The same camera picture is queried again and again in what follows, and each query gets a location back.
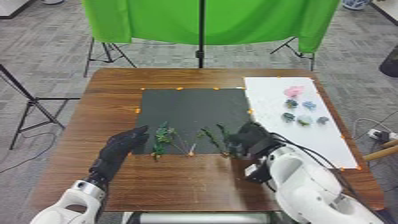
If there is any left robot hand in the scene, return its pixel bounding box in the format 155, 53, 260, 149
87, 125, 151, 184

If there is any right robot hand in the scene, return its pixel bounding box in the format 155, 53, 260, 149
226, 121, 281, 160

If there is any green sprig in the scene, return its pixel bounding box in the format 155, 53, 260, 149
196, 127, 231, 158
215, 123, 235, 148
149, 121, 178, 162

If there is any white sheet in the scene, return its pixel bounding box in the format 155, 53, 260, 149
242, 76, 361, 170

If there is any white flower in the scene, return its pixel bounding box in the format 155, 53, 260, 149
297, 115, 315, 127

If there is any thin bare stem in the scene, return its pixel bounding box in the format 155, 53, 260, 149
171, 130, 197, 157

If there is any dark mat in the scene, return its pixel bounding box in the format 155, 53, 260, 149
130, 87, 252, 156

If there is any pink flower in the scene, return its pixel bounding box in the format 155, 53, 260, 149
283, 85, 308, 99

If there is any black tripod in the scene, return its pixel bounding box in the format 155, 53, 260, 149
0, 63, 82, 151

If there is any white power strip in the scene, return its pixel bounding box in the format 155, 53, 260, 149
366, 128, 398, 142

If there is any wooden stick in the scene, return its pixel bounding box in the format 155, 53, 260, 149
361, 139, 398, 163

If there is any black backdrop stand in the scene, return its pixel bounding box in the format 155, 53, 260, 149
82, 0, 318, 78

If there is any blue and white vase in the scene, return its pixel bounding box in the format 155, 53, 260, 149
341, 0, 373, 11

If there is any black cable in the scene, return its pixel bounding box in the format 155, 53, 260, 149
267, 131, 380, 214

